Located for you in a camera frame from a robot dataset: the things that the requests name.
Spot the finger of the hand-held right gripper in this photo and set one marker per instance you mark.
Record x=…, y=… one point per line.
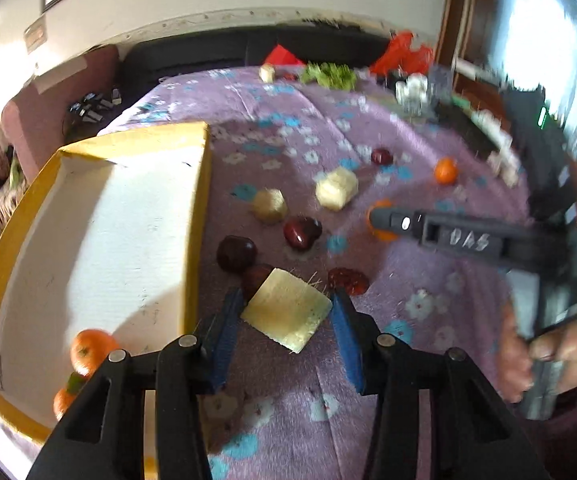
x=456, y=237

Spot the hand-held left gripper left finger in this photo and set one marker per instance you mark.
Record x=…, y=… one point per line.
x=224, y=340

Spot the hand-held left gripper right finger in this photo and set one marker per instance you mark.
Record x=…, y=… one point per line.
x=347, y=347

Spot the large pale yellow cube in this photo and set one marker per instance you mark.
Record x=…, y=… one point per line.
x=288, y=307

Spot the yellow cardboard box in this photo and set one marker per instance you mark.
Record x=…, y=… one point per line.
x=93, y=240

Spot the person's right hand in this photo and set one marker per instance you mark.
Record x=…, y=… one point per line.
x=568, y=355

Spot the flat red plum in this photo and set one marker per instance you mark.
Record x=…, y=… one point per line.
x=349, y=280

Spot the purple floral blanket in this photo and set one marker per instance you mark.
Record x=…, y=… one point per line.
x=433, y=310

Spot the small dark red plum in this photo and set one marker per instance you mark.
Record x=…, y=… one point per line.
x=382, y=156

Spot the bright window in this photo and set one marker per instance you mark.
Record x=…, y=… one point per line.
x=558, y=35

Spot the tan cube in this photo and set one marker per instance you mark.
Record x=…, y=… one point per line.
x=270, y=206

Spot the white plastic container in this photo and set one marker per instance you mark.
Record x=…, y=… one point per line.
x=411, y=91

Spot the orange tangerine with green leaf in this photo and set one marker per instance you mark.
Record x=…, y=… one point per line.
x=63, y=400

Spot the red plastic bag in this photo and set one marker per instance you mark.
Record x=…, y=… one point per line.
x=402, y=55

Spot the green leafy vegetable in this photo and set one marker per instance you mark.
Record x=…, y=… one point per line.
x=329, y=76

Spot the red box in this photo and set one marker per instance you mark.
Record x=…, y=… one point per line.
x=283, y=56

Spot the small white cube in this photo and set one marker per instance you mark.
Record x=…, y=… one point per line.
x=267, y=73

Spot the black sofa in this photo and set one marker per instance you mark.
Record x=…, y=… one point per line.
x=193, y=60

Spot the wooden door frame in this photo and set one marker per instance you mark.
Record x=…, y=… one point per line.
x=461, y=10

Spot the small wall sign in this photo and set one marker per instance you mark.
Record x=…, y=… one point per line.
x=35, y=37

